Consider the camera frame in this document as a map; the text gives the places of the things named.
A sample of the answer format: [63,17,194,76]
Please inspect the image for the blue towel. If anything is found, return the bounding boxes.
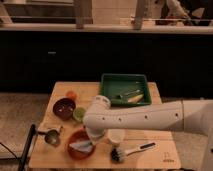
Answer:
[69,140,93,153]

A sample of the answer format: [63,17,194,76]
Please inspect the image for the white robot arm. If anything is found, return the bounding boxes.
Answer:
[83,95,213,171]

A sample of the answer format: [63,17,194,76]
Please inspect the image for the dark maroon bowl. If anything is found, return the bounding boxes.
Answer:
[53,98,76,120]

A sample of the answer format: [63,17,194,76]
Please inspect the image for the red-orange bowl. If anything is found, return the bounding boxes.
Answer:
[66,130,95,160]

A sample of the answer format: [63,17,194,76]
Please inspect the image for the green plastic tray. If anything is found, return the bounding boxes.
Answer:
[100,73,152,107]

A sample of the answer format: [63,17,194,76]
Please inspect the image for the metal utensil in tray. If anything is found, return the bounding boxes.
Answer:
[116,89,141,99]

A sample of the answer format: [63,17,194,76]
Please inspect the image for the yellow corn piece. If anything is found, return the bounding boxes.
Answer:
[128,94,144,103]

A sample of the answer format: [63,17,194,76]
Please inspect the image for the small orange cup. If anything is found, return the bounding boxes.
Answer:
[66,91,77,100]

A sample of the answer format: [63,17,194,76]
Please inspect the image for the white cup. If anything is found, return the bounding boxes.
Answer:
[107,129,125,145]

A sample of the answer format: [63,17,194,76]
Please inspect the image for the white black dish brush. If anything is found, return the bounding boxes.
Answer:
[110,142,155,163]

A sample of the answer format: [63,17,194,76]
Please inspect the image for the metal measuring scoop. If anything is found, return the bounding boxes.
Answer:
[38,130,60,146]

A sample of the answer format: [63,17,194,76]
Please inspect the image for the black chair frame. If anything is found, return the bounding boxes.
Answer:
[18,124,36,171]

